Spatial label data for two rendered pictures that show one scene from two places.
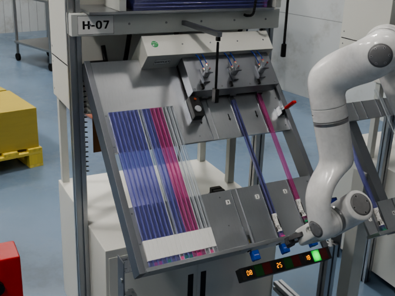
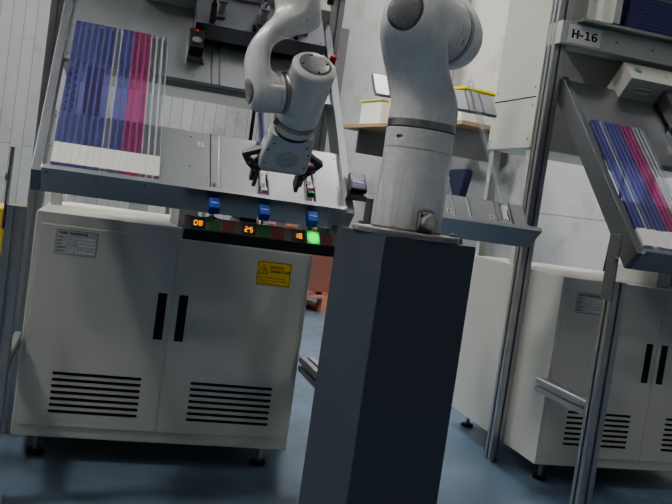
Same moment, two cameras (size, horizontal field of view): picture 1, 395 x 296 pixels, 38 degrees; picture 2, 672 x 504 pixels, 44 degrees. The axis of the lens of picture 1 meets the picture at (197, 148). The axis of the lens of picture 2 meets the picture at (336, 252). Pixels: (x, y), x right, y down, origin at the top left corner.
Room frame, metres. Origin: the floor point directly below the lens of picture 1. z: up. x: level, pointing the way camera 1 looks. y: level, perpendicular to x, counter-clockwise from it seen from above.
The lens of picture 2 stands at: (-0.17, -0.81, 0.75)
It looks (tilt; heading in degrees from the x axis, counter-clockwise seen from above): 4 degrees down; 11
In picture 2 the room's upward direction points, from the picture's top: 8 degrees clockwise
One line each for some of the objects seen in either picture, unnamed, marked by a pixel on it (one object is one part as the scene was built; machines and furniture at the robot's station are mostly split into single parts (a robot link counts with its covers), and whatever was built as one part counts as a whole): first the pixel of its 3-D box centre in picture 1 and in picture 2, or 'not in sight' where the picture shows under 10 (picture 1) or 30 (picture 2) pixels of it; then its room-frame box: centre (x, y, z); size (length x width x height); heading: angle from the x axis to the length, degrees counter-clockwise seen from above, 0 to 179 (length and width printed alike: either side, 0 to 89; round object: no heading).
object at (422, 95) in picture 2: not in sight; (422, 58); (1.27, -0.63, 1.00); 0.19 x 0.12 x 0.24; 160
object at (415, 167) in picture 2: not in sight; (412, 184); (1.30, -0.64, 0.79); 0.19 x 0.19 x 0.18
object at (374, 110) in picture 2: not in sight; (385, 115); (7.49, 0.43, 1.57); 0.41 x 0.34 x 0.23; 38
